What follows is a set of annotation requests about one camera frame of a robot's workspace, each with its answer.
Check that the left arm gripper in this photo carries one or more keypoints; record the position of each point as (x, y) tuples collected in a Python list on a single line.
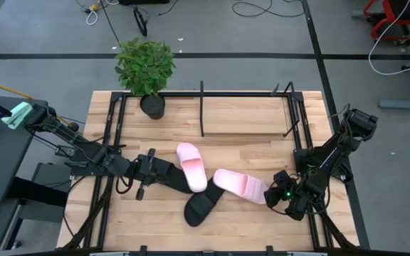
[(148, 170)]

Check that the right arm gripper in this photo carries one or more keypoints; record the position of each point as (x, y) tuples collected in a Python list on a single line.
[(294, 199)]

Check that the black slide sandal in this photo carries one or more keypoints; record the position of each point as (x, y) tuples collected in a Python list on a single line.
[(199, 209), (182, 181)]

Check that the pink slide sandal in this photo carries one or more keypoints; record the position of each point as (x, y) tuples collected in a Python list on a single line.
[(192, 170), (238, 185)]

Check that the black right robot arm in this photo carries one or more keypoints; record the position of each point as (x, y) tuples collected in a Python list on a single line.
[(333, 153)]

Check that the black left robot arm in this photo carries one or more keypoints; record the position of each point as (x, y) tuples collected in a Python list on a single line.
[(84, 149)]

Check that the black plant pot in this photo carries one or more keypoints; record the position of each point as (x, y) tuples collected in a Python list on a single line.
[(152, 106)]

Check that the green leafy plant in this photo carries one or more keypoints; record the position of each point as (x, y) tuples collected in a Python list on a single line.
[(144, 65)]

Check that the mint green stapler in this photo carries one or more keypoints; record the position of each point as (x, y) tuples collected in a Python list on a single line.
[(17, 115)]

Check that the grey desk foot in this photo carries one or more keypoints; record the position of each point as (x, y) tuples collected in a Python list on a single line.
[(404, 104)]

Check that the black side desk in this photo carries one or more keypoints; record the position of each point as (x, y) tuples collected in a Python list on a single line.
[(2, 167)]

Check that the black box on floor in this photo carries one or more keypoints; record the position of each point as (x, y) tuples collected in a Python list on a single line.
[(143, 1)]

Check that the yellow plug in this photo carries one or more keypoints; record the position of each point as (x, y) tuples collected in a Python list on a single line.
[(94, 7)]

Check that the yellow pole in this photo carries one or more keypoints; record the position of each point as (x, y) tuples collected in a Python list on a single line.
[(2, 87)]

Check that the red and black cart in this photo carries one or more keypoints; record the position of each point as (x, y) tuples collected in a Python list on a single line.
[(390, 17)]

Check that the black metal table frame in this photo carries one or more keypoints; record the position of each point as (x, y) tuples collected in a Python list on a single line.
[(117, 117)]

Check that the wooden shelf with black frame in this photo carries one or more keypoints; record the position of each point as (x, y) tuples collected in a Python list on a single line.
[(244, 115)]

